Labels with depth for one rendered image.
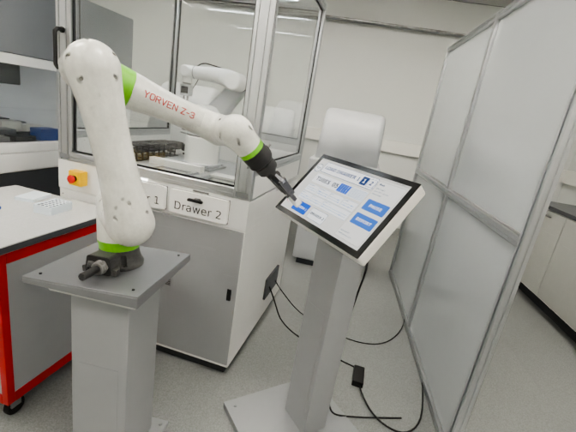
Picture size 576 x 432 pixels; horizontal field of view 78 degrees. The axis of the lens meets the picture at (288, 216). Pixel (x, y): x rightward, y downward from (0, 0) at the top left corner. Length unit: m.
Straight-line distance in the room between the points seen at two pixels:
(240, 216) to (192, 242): 0.29
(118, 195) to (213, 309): 0.97
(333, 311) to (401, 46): 3.85
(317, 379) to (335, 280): 0.44
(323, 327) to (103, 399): 0.81
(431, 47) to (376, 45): 0.62
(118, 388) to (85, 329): 0.23
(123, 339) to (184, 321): 0.69
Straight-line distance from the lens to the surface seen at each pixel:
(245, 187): 1.57
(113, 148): 1.00
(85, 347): 1.41
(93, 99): 0.99
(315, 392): 1.65
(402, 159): 4.79
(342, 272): 1.35
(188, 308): 1.91
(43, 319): 1.82
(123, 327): 1.29
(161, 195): 1.76
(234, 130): 1.14
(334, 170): 1.43
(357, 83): 4.73
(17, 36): 2.40
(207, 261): 1.75
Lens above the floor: 1.35
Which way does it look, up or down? 16 degrees down
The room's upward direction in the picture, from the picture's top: 9 degrees clockwise
